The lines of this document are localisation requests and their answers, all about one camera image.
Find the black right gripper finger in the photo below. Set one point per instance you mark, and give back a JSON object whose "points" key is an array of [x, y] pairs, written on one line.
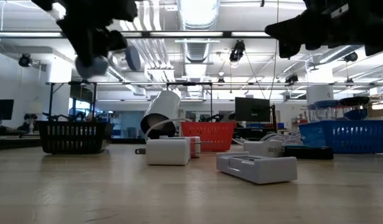
{"points": [[306, 29], [289, 49]]}

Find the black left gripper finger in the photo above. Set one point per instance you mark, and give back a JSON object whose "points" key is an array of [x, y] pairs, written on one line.
{"points": [[113, 40], [83, 40]]}

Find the light blue sand timer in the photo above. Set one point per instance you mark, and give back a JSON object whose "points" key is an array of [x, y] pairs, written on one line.
{"points": [[326, 103]]}

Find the pink and white charger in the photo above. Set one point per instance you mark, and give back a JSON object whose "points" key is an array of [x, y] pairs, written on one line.
{"points": [[195, 146]]}

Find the black ceiling spotlight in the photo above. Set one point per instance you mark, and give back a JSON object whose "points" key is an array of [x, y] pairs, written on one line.
{"points": [[238, 48], [291, 78], [350, 57], [24, 59]]}

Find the black computer monitor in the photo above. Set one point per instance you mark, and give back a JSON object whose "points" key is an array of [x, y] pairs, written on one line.
{"points": [[252, 109]]}

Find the white cylindrical lamp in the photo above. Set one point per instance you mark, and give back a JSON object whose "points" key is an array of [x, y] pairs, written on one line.
{"points": [[164, 105]]}

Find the black plastic basket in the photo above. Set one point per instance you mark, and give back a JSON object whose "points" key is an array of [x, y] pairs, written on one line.
{"points": [[69, 123]]}

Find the blue plastic basket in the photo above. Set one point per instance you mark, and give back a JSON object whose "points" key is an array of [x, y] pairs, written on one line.
{"points": [[334, 123]]}

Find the person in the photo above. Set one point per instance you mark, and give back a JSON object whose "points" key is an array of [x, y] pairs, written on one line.
{"points": [[232, 117], [27, 124]]}

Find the teal digital clock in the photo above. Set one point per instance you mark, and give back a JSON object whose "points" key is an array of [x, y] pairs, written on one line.
{"points": [[294, 145]]}

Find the red plastic basket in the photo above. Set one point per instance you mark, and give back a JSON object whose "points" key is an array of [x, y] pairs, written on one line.
{"points": [[216, 137]]}

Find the white digital clock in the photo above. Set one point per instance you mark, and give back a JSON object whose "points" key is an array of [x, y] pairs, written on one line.
{"points": [[266, 171]]}

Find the black ceiling light rail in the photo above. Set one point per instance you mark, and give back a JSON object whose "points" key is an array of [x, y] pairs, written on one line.
{"points": [[227, 34]]}

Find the black metal rack frame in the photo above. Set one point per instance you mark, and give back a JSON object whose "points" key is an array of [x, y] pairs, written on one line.
{"points": [[51, 102]]}

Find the silver ventilation duct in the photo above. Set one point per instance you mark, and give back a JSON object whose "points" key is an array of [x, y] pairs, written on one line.
{"points": [[197, 51]]}

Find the white square wall charger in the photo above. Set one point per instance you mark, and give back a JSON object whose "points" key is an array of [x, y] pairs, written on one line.
{"points": [[256, 148]]}

